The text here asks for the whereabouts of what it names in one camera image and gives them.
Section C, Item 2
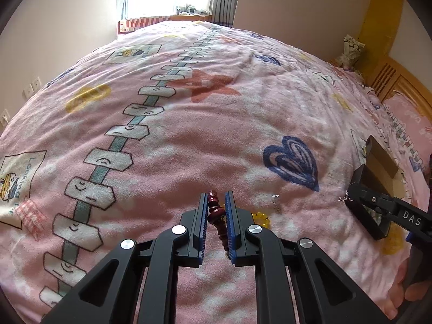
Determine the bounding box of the pink patterned pillow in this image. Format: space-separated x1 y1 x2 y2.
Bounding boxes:
383 92 431 166

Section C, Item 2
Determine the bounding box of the yellow bead bracelet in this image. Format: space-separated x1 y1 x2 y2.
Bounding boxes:
251 211 272 230

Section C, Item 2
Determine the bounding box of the white wall socket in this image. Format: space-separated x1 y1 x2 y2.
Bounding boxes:
23 77 42 100

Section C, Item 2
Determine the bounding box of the small silver chain earring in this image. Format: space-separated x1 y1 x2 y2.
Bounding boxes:
272 194 282 214

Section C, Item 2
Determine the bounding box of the dark red bead bracelet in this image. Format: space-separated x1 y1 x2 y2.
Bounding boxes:
206 189 231 253

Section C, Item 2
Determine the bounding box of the wrapped flower bouquet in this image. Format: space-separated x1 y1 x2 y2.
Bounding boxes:
335 34 366 70

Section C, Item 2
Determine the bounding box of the black cardboard jewelry box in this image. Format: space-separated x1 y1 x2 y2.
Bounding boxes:
345 135 403 240

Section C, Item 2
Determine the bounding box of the wooden bed headboard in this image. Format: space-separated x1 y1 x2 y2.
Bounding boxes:
355 0 431 119

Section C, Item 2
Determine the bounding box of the wooden window side table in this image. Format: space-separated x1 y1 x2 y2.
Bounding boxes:
117 15 212 35

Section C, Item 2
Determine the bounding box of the person's right hand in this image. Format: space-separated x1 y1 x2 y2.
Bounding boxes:
383 258 431 320

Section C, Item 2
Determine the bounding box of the pink patterned bed blanket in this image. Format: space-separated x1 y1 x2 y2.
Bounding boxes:
1 22 430 323

